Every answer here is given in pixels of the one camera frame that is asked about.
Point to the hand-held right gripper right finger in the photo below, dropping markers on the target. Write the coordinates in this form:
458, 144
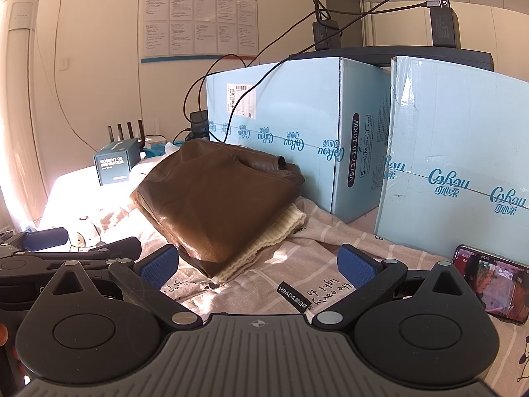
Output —
355, 265

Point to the printed striped bedsheet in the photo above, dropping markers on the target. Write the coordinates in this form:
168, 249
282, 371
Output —
289, 264

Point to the light blue cardboard box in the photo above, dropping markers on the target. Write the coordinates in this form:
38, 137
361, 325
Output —
289, 111
454, 132

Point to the black power adapter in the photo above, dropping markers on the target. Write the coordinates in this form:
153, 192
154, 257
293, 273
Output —
199, 120
442, 27
326, 35

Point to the wall poster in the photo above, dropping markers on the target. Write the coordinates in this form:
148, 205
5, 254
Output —
198, 20

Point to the black router with antennas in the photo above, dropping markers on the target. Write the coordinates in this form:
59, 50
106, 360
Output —
141, 134

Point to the small grey-blue box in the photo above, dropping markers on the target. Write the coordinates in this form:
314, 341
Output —
113, 165

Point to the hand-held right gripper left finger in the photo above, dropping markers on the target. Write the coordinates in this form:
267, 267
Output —
159, 265

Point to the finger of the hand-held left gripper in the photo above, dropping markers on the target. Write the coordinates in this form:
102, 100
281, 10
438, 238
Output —
120, 248
45, 238

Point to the white light switch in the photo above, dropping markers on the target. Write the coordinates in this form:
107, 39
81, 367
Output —
63, 63

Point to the brown leather jacket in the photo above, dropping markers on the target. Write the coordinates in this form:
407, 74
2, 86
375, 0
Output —
215, 198

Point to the black smartphone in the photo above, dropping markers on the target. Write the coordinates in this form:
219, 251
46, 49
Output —
492, 281

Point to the dark flat board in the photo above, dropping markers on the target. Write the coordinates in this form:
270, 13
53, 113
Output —
413, 52

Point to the cream knitted sweater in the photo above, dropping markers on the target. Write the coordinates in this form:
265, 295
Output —
268, 235

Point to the white tower air conditioner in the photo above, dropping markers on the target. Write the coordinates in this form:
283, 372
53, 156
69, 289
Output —
20, 91

